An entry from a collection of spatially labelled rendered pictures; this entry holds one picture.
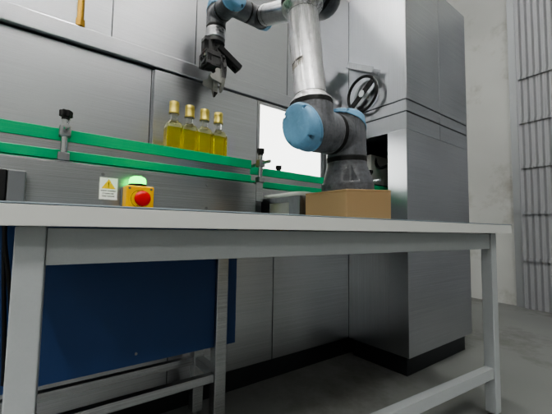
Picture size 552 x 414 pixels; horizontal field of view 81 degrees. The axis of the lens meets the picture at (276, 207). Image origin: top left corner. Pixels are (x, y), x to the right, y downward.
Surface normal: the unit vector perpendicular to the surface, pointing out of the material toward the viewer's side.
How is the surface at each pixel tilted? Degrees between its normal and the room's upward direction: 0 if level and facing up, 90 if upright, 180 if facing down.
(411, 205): 90
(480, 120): 90
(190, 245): 90
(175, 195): 90
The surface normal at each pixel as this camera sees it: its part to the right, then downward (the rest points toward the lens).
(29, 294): 0.53, -0.05
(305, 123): -0.75, 0.13
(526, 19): -0.85, -0.05
